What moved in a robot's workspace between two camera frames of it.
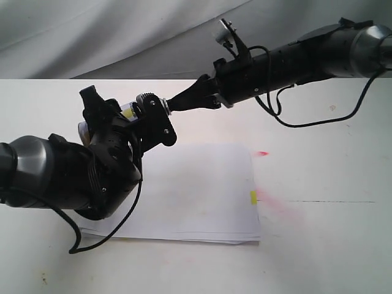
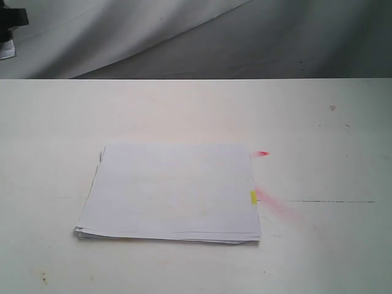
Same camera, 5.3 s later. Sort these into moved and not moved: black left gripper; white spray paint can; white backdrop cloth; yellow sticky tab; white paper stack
Moved: white spray paint can; black left gripper
Not moved: yellow sticky tab; white paper stack; white backdrop cloth
